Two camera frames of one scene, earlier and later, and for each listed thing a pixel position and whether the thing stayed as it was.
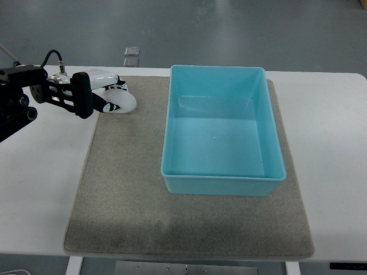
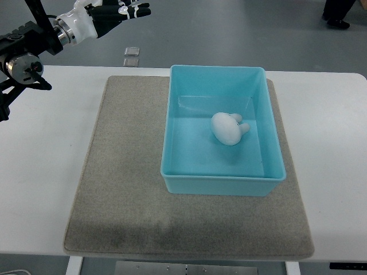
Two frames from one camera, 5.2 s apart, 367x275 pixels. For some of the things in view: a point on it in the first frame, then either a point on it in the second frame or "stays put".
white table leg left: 74,265 stays put
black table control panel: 348,266 stays put
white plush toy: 110,95 → 227,128
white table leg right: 292,268 stays put
